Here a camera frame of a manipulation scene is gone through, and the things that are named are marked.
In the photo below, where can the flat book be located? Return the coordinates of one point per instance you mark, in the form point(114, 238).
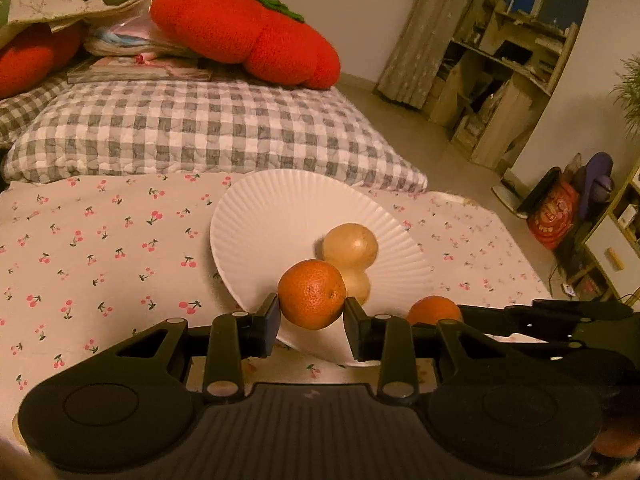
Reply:
point(140, 71)

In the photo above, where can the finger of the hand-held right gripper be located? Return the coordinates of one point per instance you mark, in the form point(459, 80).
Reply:
point(545, 341)
point(540, 310)

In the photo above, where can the white cabinet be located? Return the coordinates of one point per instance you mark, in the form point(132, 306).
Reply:
point(612, 250)

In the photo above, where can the floral patterned cloth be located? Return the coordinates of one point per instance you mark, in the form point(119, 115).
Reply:
point(45, 0)

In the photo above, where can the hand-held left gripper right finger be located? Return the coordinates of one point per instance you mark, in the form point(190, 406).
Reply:
point(352, 322)

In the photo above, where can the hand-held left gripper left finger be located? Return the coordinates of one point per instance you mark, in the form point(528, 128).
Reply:
point(270, 322)

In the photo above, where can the round yellow pear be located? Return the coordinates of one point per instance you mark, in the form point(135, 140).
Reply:
point(350, 246)

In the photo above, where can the cherry print bed sheet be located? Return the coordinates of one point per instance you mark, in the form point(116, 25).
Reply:
point(100, 260)

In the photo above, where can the red printed bag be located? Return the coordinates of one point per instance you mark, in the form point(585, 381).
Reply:
point(552, 217)

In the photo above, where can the wooden shelf unit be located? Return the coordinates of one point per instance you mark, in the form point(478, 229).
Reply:
point(505, 85)

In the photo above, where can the green potted plant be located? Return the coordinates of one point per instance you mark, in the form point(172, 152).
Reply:
point(627, 95)

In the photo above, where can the oblong yellow pear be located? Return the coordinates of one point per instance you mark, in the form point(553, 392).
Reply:
point(360, 286)

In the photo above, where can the patterned curtain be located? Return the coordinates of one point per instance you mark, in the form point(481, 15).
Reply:
point(430, 30)

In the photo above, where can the pile of plastic bags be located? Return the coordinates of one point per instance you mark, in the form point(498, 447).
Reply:
point(125, 40)

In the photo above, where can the large orange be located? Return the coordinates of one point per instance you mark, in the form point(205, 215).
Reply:
point(311, 294)

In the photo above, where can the red tomato plush pillow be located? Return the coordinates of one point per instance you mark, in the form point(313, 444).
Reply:
point(240, 25)

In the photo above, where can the white ribbed plate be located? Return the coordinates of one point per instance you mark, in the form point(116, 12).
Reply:
point(280, 210)

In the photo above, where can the black flat board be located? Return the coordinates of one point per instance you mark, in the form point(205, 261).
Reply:
point(540, 192)

